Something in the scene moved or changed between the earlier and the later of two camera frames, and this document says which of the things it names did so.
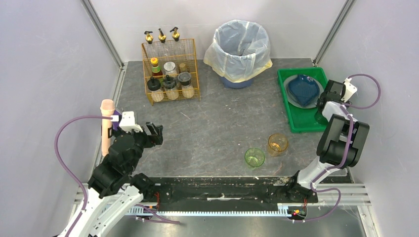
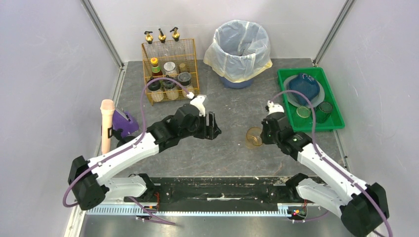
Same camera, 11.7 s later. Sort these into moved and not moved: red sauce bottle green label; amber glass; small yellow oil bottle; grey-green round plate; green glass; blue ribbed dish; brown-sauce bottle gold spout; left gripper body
Moved: amber glass; green glass; left gripper body
Not moved: brown-sauce bottle gold spout; small yellow oil bottle; grey-green round plate; blue ribbed dish; red sauce bottle green label
